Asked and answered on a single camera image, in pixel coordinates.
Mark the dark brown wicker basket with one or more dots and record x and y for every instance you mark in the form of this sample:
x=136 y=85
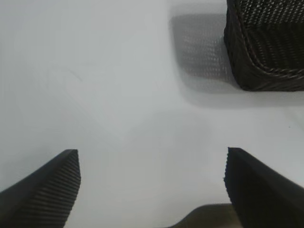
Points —
x=273 y=42

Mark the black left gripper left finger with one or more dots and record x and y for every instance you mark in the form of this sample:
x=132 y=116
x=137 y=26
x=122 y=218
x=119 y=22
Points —
x=42 y=197

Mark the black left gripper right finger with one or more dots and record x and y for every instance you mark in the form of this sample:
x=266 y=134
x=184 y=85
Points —
x=263 y=197

